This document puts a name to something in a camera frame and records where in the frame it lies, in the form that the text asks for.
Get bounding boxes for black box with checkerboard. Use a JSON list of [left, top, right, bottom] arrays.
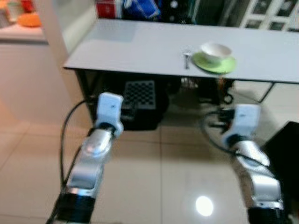
[[114, 79, 171, 131]]

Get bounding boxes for green plate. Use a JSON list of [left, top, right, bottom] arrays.
[[192, 52, 237, 75]]

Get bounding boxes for white bowl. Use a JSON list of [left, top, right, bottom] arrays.
[[200, 42, 233, 65]]

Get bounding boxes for grey table with black legs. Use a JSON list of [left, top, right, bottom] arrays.
[[63, 19, 299, 129]]

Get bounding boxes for black bag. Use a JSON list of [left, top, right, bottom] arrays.
[[262, 121, 299, 206]]

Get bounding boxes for blue bag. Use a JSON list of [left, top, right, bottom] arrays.
[[122, 0, 162, 20]]

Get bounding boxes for red box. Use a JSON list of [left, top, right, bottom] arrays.
[[96, 0, 123, 19]]

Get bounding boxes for white kitchen counter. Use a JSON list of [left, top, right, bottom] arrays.
[[35, 0, 99, 126]]

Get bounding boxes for black appliance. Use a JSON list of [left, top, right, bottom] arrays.
[[161, 0, 234, 26]]

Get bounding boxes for white glass-door cabinet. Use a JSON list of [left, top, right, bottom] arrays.
[[234, 0, 299, 32]]

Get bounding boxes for orange object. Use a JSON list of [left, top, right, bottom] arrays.
[[18, 13, 43, 28]]

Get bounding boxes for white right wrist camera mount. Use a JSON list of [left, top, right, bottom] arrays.
[[221, 104, 261, 146]]

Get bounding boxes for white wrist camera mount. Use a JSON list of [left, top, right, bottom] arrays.
[[221, 104, 261, 146], [95, 92, 124, 136]]

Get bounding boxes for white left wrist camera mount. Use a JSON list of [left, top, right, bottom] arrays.
[[95, 92, 124, 136]]

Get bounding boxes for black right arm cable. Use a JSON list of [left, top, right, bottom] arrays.
[[201, 112, 281, 187]]

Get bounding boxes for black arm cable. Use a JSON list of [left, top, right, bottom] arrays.
[[58, 97, 101, 187], [201, 112, 281, 187]]

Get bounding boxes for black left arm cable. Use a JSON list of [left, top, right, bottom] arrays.
[[58, 97, 101, 187]]

